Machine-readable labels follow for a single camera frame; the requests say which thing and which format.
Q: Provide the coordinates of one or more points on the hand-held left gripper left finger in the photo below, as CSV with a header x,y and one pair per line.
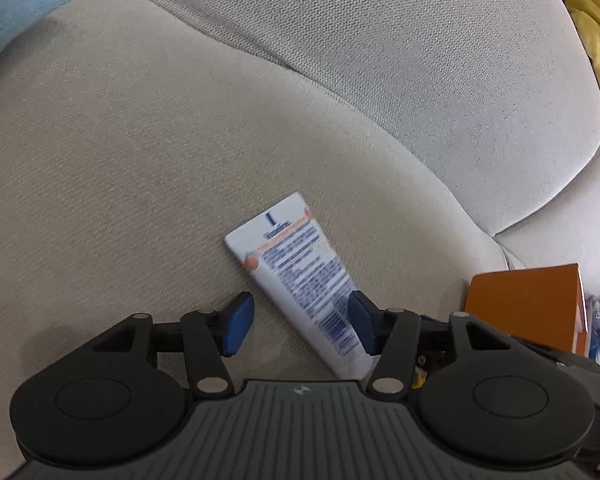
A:
x,y
237,327

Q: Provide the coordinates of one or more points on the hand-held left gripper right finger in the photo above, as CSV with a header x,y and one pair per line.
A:
x,y
362,325

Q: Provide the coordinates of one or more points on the white printed tube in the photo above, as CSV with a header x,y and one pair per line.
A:
x,y
290,260

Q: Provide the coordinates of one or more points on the orange cardboard box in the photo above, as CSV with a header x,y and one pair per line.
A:
x,y
525,305

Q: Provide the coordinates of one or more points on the beige fabric sofa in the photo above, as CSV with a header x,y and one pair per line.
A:
x,y
180,135

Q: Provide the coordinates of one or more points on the light blue cloth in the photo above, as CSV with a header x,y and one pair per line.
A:
x,y
10,5

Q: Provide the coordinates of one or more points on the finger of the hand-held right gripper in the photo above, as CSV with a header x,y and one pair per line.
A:
x,y
575,360

